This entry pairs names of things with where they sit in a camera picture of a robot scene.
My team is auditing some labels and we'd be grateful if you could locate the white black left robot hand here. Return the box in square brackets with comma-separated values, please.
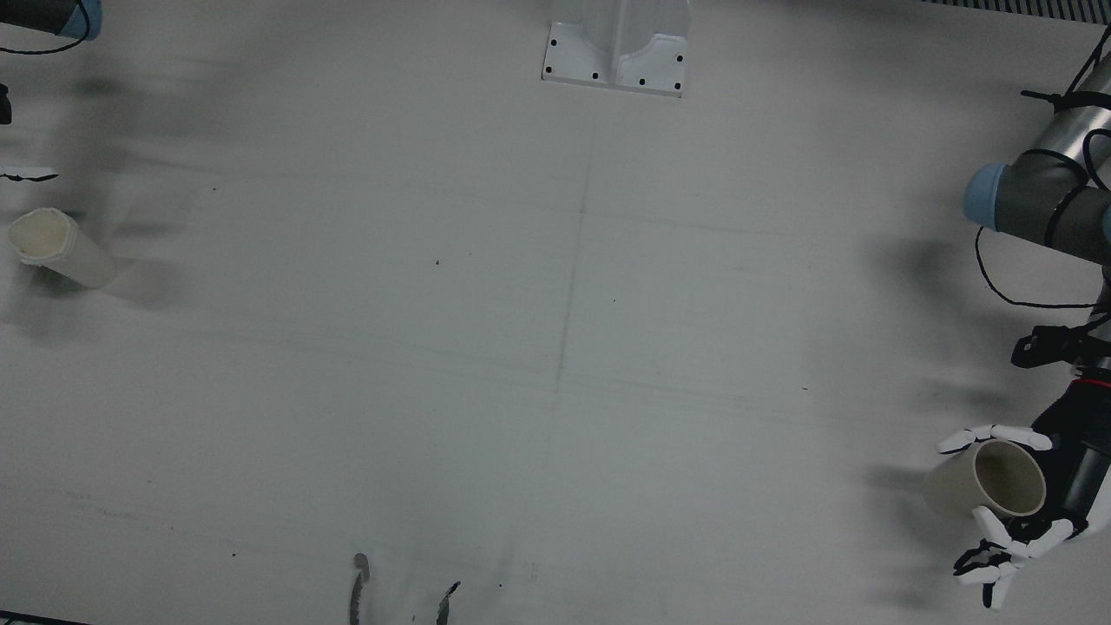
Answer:
[936, 382, 1111, 609]

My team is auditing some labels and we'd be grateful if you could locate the beige paper cup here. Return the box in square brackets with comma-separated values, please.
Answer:
[921, 438, 1048, 523]

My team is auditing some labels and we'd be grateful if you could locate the white translucent paper cup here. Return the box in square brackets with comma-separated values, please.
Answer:
[8, 207, 118, 290]

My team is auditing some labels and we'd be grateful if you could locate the black ribbed mat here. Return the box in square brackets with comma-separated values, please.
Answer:
[920, 0, 1111, 25]

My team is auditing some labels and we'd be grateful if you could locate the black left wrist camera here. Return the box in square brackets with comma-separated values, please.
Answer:
[1010, 324, 1096, 370]

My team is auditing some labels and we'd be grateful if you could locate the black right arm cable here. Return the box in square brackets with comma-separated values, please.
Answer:
[0, 0, 93, 56]

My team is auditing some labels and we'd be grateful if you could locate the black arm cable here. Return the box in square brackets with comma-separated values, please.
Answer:
[974, 24, 1111, 310]
[0, 0, 93, 56]

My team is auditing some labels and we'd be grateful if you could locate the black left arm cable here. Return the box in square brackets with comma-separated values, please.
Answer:
[974, 24, 1111, 310]

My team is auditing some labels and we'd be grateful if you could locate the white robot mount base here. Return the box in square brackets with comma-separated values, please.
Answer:
[542, 0, 692, 98]

